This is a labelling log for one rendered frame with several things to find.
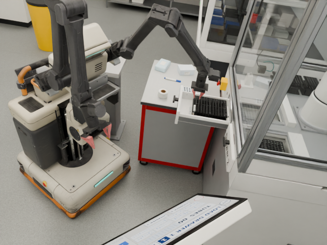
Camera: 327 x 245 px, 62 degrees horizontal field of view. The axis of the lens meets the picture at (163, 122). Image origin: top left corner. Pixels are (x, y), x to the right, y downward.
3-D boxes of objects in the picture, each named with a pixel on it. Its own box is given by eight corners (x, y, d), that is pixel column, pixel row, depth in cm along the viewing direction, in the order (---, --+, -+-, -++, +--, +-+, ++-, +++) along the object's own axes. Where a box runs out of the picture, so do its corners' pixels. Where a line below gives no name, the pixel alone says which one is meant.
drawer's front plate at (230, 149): (226, 172, 149) (231, 159, 142) (224, 135, 170) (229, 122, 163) (229, 172, 149) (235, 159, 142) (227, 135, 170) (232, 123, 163)
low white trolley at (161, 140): (136, 167, 246) (140, 101, 196) (147, 122, 293) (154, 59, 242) (199, 178, 245) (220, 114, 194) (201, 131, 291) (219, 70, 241)
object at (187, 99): (177, 121, 173) (179, 113, 169) (181, 97, 192) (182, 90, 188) (240, 131, 172) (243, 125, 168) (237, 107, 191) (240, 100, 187)
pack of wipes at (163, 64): (164, 73, 227) (165, 68, 224) (154, 70, 229) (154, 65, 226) (170, 65, 238) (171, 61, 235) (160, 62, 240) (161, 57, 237)
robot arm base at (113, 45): (116, 41, 163) (100, 47, 155) (124, 37, 157) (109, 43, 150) (122, 55, 166) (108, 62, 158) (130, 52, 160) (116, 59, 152)
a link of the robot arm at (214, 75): (203, 58, 152) (200, 71, 149) (224, 61, 151) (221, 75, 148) (200, 68, 163) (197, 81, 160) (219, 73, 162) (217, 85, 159)
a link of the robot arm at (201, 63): (167, 8, 124) (161, 28, 120) (177, 6, 121) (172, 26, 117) (203, 62, 157) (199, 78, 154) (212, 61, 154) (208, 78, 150)
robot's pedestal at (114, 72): (89, 135, 269) (82, 68, 218) (98, 116, 291) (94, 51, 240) (119, 141, 268) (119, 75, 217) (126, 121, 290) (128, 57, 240)
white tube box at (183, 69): (179, 75, 227) (180, 70, 224) (176, 69, 233) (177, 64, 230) (193, 75, 230) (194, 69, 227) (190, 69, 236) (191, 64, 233)
